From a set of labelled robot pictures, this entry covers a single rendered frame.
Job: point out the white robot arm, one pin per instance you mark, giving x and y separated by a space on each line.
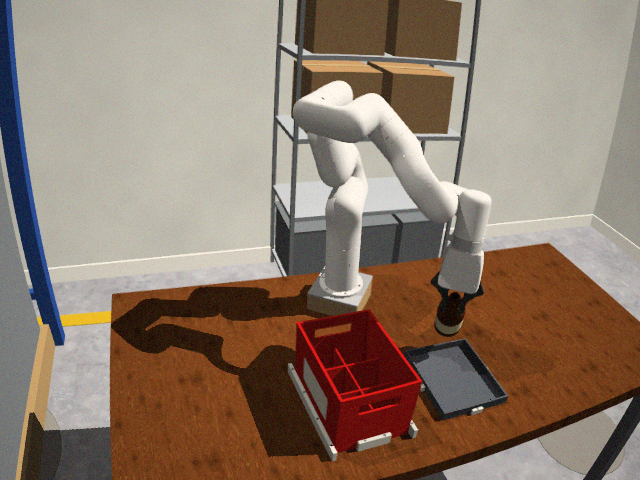
370 114

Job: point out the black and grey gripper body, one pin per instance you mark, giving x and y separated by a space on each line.
461 271

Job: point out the brown bottle with cream label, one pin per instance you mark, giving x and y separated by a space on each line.
449 324

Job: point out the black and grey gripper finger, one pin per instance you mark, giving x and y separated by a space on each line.
434 282
467 297

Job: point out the red crate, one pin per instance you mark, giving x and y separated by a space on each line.
382 377

